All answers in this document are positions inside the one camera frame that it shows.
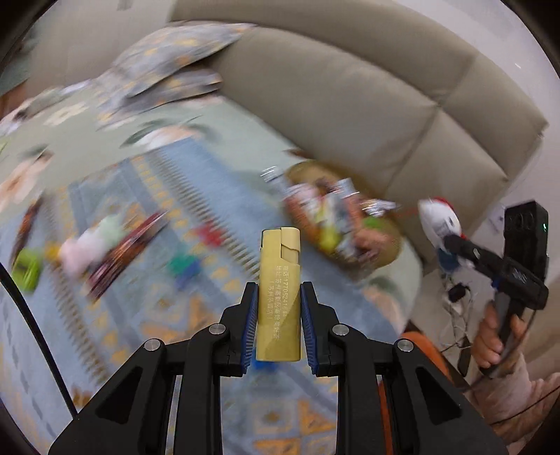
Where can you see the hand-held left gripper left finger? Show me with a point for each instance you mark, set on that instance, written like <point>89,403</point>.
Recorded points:
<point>250,323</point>

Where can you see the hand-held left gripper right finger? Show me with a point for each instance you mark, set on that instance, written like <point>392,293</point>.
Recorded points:
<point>308,328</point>

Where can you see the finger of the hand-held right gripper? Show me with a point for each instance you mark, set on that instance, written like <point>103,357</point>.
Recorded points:
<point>468,253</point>

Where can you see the gold stick device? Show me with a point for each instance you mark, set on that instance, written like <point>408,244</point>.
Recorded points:
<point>278,297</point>

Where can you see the white cat plush toy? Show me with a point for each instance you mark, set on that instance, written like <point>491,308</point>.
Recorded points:
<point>437,218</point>

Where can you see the round wicker basket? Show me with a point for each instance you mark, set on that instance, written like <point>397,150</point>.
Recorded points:
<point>385,258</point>

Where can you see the person's right forearm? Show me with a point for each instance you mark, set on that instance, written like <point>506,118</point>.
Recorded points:
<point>516,393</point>

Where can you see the person's right hand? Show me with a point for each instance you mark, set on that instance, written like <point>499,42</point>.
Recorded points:
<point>486,345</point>

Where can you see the teal translucent toy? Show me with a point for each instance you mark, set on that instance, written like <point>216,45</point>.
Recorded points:
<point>183,264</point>

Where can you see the red translucent toy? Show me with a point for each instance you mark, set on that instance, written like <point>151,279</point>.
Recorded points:
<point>210,234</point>

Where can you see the blue patterned woven blanket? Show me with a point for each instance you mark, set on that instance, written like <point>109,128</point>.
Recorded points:
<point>131,315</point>

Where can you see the dark snack packet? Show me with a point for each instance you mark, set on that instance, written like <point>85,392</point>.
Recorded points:
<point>129,251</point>

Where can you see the pink plush toy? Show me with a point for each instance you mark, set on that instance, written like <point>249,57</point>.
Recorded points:
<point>89,247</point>

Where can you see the beige padded headboard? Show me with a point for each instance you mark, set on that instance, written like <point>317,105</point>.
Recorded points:
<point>350,87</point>

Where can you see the long red printed box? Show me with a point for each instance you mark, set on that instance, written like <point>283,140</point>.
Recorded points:
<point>28,227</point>

